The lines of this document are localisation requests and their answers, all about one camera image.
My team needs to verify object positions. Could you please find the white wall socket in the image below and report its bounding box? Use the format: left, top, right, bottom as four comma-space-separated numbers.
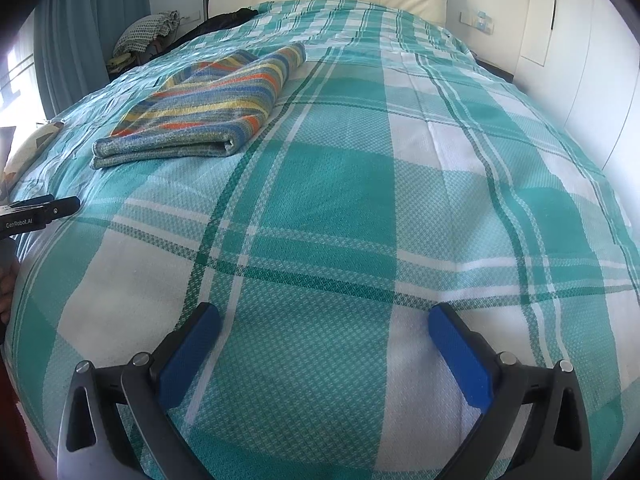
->
460, 9, 496, 35

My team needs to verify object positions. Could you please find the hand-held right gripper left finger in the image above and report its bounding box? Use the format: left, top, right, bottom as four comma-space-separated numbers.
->
56, 302, 222, 480

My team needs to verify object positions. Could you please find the white wardrobe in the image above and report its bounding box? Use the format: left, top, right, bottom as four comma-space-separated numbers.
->
517, 0, 640, 171

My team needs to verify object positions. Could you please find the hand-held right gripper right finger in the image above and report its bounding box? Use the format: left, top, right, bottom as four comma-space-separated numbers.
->
428, 302, 593, 480

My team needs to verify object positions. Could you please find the dark nightstand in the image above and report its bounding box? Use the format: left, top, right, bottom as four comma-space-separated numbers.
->
475, 57, 516, 83

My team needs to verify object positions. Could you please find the beige cushion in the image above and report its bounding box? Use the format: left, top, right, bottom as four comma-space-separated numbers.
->
2, 120, 63, 186

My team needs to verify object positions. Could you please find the grey patterned cloth bundle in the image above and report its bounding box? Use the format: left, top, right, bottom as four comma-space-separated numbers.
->
112, 10, 181, 56

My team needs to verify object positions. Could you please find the striped knitted sweater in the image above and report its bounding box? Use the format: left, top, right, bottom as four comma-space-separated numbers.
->
90, 42, 307, 170

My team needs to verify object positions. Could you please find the teal curtain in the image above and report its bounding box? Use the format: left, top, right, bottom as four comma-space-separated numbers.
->
32, 0, 151, 121

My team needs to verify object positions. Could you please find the teal white plaid blanket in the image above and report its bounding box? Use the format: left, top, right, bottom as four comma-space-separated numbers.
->
0, 0, 640, 480

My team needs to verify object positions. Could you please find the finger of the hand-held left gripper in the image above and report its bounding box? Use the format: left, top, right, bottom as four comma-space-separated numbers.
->
11, 194, 55, 208
42, 196, 81, 223

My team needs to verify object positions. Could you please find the dark clothing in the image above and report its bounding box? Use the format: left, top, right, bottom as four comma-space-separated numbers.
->
150, 7, 260, 53

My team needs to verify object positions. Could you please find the person's left hand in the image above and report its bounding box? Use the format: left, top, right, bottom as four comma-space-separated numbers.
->
0, 260, 20, 328

